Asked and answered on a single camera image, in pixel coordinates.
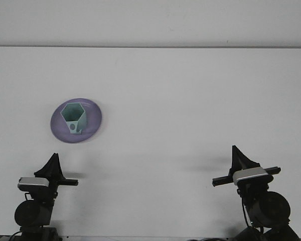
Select pale blue faceted cup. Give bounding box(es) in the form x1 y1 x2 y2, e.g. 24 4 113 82
60 102 88 136

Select pale purple round plate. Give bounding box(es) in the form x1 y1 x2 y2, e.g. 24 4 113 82
50 97 103 144

